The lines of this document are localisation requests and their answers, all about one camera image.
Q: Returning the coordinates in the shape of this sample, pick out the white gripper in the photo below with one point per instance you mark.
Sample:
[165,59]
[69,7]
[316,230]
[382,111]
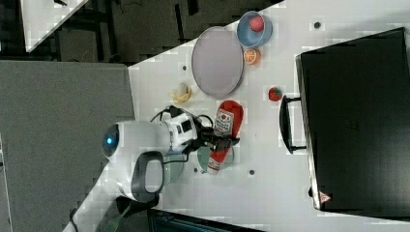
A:
[187,133]

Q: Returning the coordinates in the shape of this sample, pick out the red ketchup bottle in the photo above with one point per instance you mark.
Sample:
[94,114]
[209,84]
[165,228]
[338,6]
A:
[228,122]

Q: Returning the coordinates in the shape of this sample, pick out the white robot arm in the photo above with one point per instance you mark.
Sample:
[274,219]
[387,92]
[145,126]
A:
[138,154]

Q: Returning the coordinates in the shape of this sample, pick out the grey round plate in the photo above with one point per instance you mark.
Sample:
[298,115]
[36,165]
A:
[217,62]

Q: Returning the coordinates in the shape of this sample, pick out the green mug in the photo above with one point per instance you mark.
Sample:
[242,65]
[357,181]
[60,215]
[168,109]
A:
[203,155]

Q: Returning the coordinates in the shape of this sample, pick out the green colander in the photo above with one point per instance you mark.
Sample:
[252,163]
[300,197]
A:
[173,168]

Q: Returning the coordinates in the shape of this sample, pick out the peeled banana toy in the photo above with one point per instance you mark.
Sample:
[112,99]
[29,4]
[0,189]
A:
[182,94]

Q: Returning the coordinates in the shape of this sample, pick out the red strawberry toy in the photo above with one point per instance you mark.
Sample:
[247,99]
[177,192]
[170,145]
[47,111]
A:
[274,94]

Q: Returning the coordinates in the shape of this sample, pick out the orange slice toy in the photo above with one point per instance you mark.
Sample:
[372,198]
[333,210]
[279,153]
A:
[252,56]

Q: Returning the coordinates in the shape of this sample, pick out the blue bowl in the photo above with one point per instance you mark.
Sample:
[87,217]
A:
[247,37]

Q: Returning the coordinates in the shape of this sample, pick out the red ball in bowl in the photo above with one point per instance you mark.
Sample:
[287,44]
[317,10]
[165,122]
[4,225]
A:
[256,24]

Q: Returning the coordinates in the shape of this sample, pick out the blue metal rail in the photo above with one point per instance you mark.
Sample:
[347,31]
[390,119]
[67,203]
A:
[161,221]

